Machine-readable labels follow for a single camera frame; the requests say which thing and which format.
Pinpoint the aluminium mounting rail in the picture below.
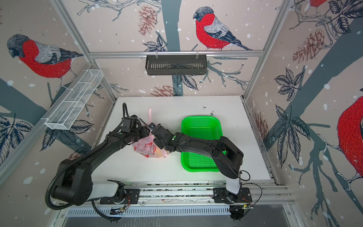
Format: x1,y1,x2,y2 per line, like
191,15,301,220
124,182,295,206

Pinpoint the pink plastic bag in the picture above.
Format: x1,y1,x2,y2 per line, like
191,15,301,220
131,107,171,159

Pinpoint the orange fruit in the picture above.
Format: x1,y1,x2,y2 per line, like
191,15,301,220
160,149,168,158

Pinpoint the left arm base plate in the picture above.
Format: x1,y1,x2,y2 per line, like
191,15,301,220
99,189,140,205

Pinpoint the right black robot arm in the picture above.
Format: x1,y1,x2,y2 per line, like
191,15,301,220
151,123,244,195

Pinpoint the green plastic basket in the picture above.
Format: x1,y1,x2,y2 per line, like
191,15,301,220
181,116,223,172

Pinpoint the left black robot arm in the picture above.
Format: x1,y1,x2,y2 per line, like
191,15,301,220
45,115,150,210

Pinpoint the white mesh wall shelf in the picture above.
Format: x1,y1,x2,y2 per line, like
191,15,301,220
45,69,104,130

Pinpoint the black hanging wire basket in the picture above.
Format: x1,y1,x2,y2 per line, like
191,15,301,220
145,54,208,76

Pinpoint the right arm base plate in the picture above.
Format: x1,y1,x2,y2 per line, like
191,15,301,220
212,187,252,204

